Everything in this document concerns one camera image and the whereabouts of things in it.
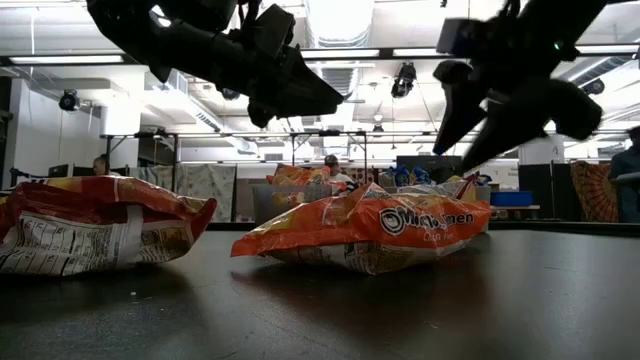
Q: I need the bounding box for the black partition panel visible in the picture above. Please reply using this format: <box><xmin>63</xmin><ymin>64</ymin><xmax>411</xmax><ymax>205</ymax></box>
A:
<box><xmin>518</xmin><ymin>162</ymin><xmax>571</xmax><ymax>221</ymax></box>

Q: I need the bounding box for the black table mat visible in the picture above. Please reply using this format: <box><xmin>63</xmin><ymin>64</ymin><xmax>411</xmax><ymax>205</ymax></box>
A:
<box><xmin>0</xmin><ymin>227</ymin><xmax>640</xmax><ymax>360</ymax></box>

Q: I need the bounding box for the black screen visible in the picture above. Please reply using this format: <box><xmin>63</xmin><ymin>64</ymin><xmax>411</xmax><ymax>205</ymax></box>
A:
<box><xmin>397</xmin><ymin>155</ymin><xmax>464</xmax><ymax>184</ymax></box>

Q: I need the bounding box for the orange chicken ramen packet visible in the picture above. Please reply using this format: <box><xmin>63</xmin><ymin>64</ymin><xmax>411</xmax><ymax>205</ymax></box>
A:
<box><xmin>229</xmin><ymin>182</ymin><xmax>494</xmax><ymax>276</ymax></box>
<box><xmin>266</xmin><ymin>163</ymin><xmax>332</xmax><ymax>188</ymax></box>

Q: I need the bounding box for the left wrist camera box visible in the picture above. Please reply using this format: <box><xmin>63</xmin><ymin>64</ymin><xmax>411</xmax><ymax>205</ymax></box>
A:
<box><xmin>252</xmin><ymin>3</ymin><xmax>297</xmax><ymax>60</ymax></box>

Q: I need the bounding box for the patterned grey cloth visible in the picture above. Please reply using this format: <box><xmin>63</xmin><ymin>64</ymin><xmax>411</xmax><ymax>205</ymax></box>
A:
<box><xmin>127</xmin><ymin>164</ymin><xmax>237</xmax><ymax>224</ymax></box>

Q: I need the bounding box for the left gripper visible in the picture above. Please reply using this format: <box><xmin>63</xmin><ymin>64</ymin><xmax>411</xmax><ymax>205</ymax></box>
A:
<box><xmin>214</xmin><ymin>34</ymin><xmax>346</xmax><ymax>129</ymax></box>

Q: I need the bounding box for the red beef ramen packet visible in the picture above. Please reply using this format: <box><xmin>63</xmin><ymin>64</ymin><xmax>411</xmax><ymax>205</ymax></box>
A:
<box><xmin>0</xmin><ymin>174</ymin><xmax>219</xmax><ymax>277</ymax></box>

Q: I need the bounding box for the ceiling light strip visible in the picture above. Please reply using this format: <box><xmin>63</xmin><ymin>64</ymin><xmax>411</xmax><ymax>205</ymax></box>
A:
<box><xmin>299</xmin><ymin>48</ymin><xmax>381</xmax><ymax>59</ymax></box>
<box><xmin>574</xmin><ymin>44</ymin><xmax>640</xmax><ymax>56</ymax></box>
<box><xmin>8</xmin><ymin>54</ymin><xmax>125</xmax><ymax>66</ymax></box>

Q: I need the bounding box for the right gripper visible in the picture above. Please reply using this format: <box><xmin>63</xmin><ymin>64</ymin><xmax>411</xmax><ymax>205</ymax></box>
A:
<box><xmin>432</xmin><ymin>12</ymin><xmax>605</xmax><ymax>171</ymax></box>

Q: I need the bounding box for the person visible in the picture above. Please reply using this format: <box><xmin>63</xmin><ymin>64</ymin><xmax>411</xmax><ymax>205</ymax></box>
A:
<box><xmin>322</xmin><ymin>153</ymin><xmax>360</xmax><ymax>195</ymax></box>
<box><xmin>91</xmin><ymin>153</ymin><xmax>121</xmax><ymax>177</ymax></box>
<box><xmin>608</xmin><ymin>125</ymin><xmax>640</xmax><ymax>224</ymax></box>

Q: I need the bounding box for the blue storage box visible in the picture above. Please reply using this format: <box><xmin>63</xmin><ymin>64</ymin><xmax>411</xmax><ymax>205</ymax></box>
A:
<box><xmin>489</xmin><ymin>190</ymin><xmax>535</xmax><ymax>208</ymax></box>

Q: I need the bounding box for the silver ventilation duct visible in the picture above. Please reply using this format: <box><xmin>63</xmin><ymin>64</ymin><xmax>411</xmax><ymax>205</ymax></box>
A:
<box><xmin>304</xmin><ymin>0</ymin><xmax>376</xmax><ymax>49</ymax></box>

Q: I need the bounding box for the dark grey plastic bin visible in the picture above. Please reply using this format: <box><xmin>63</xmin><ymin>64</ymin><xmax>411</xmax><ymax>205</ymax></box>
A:
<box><xmin>251</xmin><ymin>182</ymin><xmax>351</xmax><ymax>227</ymax></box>

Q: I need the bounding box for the black metal frame table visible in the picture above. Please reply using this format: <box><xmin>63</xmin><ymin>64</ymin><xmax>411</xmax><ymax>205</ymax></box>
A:
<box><xmin>99</xmin><ymin>130</ymin><xmax>369</xmax><ymax>191</ymax></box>

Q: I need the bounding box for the orange patterned tapestry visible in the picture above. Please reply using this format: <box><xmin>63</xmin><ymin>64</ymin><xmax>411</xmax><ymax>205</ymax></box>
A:
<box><xmin>569</xmin><ymin>159</ymin><xmax>620</xmax><ymax>224</ymax></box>

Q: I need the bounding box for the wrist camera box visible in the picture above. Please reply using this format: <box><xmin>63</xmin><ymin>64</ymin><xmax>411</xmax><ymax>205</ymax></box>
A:
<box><xmin>252</xmin><ymin>3</ymin><xmax>297</xmax><ymax>60</ymax></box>
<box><xmin>435</xmin><ymin>17</ymin><xmax>484</xmax><ymax>57</ymax></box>

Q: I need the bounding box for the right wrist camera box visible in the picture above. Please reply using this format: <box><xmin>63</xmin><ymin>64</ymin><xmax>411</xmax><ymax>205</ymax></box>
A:
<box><xmin>435</xmin><ymin>17</ymin><xmax>484</xmax><ymax>57</ymax></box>

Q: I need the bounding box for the white plastic bin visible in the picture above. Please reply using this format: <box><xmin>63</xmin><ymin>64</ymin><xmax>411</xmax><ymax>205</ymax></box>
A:
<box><xmin>379</xmin><ymin>182</ymin><xmax>494</xmax><ymax>234</ymax></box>

